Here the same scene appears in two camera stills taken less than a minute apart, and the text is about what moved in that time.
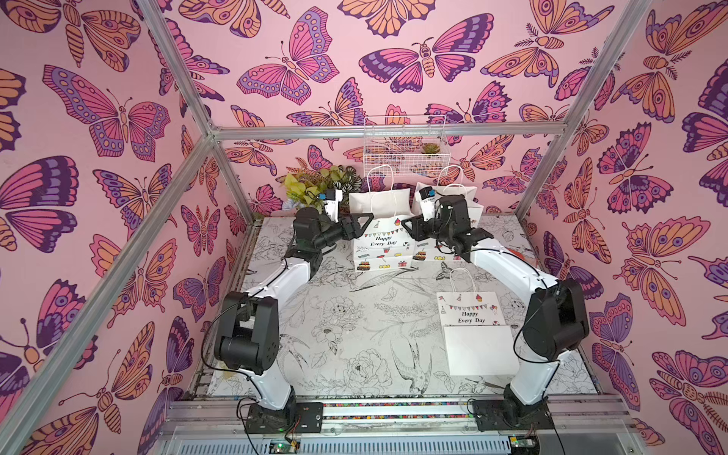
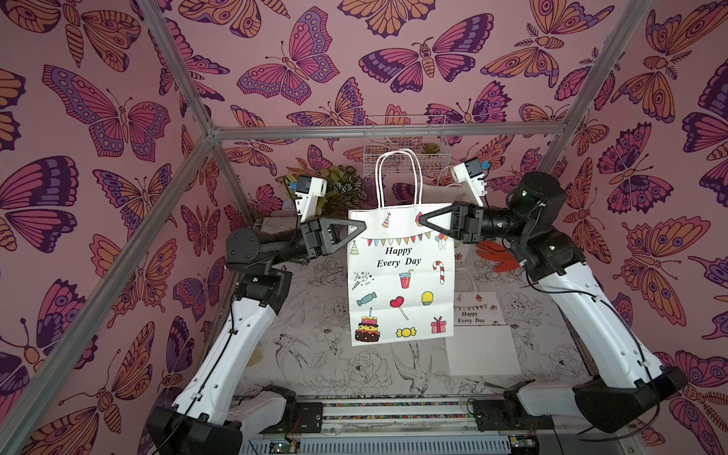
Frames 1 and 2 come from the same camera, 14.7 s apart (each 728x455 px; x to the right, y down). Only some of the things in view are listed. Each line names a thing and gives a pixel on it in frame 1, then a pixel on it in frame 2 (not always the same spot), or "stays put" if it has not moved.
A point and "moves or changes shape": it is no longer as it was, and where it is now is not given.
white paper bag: [382, 246] moves or changes shape
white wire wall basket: [406, 156] stays put
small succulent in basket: [430, 148] stays put
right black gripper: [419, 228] → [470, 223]
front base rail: [582, 428] stays put
